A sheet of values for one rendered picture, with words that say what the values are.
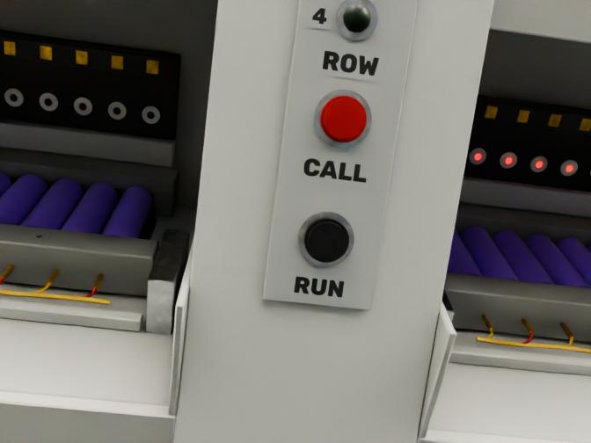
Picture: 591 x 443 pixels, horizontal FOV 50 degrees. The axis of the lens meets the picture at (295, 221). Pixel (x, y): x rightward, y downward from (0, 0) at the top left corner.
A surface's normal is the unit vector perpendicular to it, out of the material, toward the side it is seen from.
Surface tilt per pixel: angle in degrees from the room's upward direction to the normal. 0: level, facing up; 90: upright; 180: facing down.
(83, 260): 105
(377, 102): 90
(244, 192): 90
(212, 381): 90
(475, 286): 15
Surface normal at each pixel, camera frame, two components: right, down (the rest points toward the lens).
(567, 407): 0.14, -0.89
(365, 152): 0.06, 0.18
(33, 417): 0.03, 0.44
